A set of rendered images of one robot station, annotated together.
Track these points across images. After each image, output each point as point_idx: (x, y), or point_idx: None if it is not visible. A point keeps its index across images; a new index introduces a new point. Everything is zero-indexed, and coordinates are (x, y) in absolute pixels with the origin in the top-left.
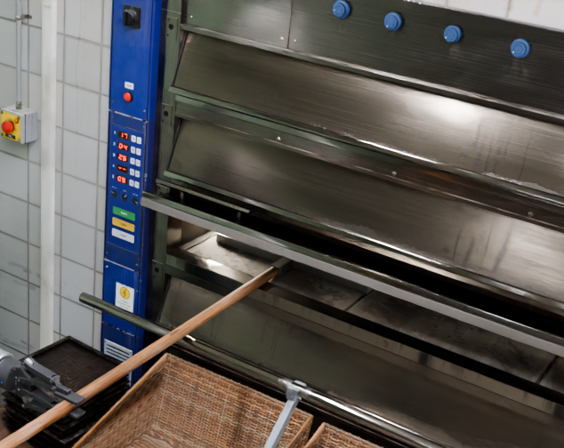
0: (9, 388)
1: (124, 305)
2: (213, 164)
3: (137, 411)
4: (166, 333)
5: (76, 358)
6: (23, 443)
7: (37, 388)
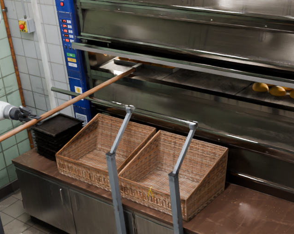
0: (15, 118)
1: None
2: (99, 25)
3: (88, 138)
4: None
5: (62, 120)
6: (44, 157)
7: (26, 117)
